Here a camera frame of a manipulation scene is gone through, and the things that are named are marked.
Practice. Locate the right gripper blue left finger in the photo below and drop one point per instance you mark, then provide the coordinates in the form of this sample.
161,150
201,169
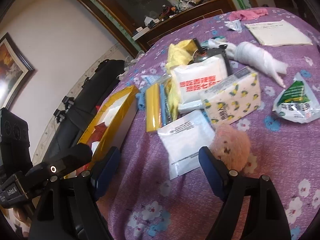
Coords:
67,209

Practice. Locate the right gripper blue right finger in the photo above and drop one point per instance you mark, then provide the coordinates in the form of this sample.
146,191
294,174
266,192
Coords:
266,218

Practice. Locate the pink fluffy plush toy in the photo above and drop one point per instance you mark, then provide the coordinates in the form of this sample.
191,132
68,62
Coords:
231,146

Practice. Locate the white plastic pouch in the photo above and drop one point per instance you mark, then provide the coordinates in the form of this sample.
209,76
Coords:
182,139

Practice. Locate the lemon print tissue pack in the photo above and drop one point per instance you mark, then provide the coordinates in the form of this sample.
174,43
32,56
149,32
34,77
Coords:
232,98

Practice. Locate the green white snack bag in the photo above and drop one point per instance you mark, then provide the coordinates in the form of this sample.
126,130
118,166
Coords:
297,103

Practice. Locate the yellow blue cloth pack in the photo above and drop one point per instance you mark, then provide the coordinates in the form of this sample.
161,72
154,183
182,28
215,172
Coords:
156,107

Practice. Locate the white red-text tissue pack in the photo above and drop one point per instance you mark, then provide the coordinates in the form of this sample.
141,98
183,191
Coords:
191,79

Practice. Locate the white towel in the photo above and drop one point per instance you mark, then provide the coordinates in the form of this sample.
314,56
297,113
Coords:
248,54

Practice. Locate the yellow fluffy towel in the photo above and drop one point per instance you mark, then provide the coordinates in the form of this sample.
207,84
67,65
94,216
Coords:
178,54

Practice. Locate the black sofa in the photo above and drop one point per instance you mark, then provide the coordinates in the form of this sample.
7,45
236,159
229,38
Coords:
84,107

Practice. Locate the yellow cardboard box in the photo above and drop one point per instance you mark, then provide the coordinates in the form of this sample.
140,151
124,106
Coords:
110,126

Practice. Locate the blue cloth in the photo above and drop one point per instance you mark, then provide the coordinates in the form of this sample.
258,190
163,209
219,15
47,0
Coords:
140,101

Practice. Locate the white blue printed plastic bag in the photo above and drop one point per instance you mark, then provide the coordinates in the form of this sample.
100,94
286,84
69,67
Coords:
148,80

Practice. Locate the clear plastic bag on sofa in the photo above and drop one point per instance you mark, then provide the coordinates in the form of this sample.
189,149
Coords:
130,62

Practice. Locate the grey round metal device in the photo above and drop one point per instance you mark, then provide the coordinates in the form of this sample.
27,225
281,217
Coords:
203,53

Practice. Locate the white paper booklet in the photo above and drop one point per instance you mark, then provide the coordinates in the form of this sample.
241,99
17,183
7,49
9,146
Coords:
279,33

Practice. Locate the small white crumpled wrapper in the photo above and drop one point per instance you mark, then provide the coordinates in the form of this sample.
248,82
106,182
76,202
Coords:
234,25

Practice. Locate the pink cloth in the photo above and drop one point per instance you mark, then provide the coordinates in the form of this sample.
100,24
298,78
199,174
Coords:
248,14

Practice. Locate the dark wooden cabinet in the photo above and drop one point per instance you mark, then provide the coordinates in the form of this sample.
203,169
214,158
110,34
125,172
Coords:
138,24

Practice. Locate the framed wall painting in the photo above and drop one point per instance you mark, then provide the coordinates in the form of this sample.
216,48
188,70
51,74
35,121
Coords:
15,71

